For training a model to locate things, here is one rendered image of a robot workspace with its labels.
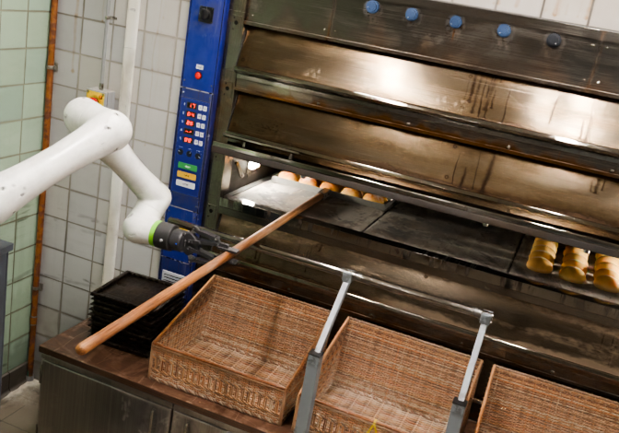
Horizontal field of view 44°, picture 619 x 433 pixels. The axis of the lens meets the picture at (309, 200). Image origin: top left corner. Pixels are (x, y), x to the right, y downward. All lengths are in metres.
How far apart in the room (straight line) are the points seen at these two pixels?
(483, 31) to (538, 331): 1.10
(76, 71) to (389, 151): 1.42
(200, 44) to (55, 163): 1.06
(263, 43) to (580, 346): 1.64
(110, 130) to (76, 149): 0.11
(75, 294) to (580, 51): 2.42
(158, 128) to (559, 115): 1.60
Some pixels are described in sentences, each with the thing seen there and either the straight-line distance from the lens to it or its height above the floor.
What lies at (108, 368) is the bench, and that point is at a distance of 3.06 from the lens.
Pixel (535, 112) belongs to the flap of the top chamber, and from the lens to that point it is 2.77.
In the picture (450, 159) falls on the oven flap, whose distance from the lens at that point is 2.84.
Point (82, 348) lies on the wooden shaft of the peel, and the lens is 1.91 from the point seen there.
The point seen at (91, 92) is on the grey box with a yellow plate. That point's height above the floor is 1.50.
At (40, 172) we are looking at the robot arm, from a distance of 2.24.
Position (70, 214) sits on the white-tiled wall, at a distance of 3.64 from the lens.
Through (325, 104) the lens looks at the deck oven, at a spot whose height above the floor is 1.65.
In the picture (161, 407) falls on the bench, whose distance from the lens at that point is 2.97.
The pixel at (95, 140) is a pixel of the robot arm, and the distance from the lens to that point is 2.29.
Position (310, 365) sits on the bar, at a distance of 2.54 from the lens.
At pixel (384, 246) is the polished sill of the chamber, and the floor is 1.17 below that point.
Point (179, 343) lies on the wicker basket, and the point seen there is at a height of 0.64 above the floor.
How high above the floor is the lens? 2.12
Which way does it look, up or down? 16 degrees down
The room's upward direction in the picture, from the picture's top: 10 degrees clockwise
